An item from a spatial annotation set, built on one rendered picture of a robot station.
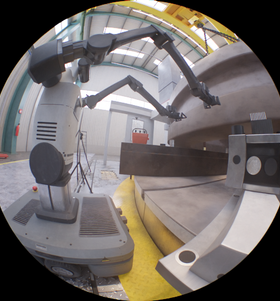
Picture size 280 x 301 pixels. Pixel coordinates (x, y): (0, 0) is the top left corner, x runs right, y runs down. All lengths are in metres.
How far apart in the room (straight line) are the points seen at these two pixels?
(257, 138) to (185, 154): 1.05
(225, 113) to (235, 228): 0.85
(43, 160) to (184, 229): 0.57
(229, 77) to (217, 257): 1.29
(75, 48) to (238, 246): 0.54
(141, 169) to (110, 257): 1.00
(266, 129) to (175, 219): 0.56
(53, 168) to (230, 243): 0.47
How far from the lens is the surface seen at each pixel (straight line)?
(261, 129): 0.56
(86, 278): 0.62
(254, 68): 1.33
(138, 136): 1.19
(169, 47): 0.64
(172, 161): 1.27
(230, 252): 0.18
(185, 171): 1.38
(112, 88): 0.80
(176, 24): 11.48
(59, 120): 0.39
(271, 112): 0.93
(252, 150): 0.57
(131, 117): 4.56
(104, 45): 0.36
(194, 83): 0.65
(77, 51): 0.39
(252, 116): 0.70
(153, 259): 0.67
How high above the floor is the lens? 0.57
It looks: 2 degrees up
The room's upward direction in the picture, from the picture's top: 5 degrees clockwise
